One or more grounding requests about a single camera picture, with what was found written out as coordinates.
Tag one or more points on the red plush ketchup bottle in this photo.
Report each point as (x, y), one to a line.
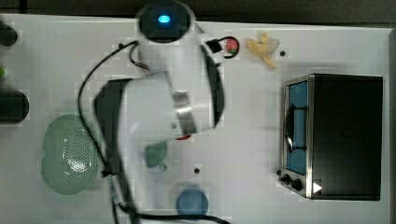
(182, 138)

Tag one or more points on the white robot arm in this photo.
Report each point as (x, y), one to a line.
(179, 94)

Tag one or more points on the green oval strainer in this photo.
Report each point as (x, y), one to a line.
(69, 158)

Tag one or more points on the green mug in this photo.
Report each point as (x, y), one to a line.
(155, 155)

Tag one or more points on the pink strawberry toy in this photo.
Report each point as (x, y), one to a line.
(232, 46)

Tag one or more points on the peeled banana toy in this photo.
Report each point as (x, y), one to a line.
(263, 48)

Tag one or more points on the silver black toaster oven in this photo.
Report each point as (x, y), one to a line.
(332, 137)

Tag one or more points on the black utensil holder cup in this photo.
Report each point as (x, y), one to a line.
(14, 106)

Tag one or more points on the green lime toy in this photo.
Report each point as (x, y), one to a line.
(2, 71)

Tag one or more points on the black cylinder cup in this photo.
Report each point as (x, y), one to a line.
(8, 36)

